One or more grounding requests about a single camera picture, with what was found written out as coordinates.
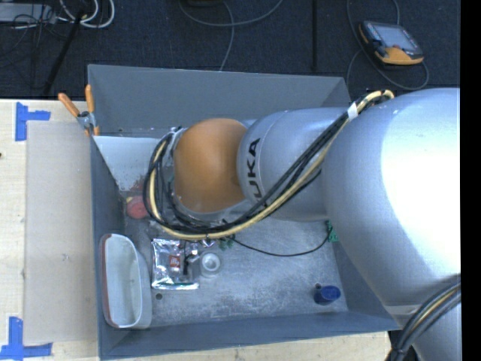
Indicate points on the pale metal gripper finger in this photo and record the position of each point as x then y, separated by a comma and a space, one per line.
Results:
185, 261
194, 264

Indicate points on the small clear glass cup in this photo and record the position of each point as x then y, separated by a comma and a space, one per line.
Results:
210, 263

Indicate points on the silver foil packet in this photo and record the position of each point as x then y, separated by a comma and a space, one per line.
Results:
165, 267

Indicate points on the white tray with red-brown rim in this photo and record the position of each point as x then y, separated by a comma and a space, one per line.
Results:
122, 280

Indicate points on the grey metal bin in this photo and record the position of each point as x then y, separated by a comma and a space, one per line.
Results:
263, 288

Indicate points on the red round object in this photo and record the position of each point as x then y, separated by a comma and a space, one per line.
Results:
136, 207

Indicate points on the blue cylinder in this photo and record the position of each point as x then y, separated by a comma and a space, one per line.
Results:
327, 294

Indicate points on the pale flat board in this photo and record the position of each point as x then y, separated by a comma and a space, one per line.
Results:
56, 220

